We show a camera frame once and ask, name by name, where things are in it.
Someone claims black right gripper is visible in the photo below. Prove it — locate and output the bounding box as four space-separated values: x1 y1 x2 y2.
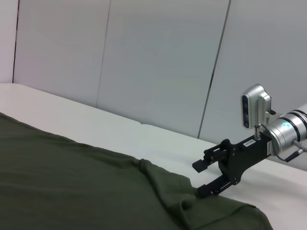
191 134 273 200

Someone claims dark green shirt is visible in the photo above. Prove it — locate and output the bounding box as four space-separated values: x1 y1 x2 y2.
0 111 274 230

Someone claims grey right arm cable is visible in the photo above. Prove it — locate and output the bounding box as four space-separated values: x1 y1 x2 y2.
272 140 307 164

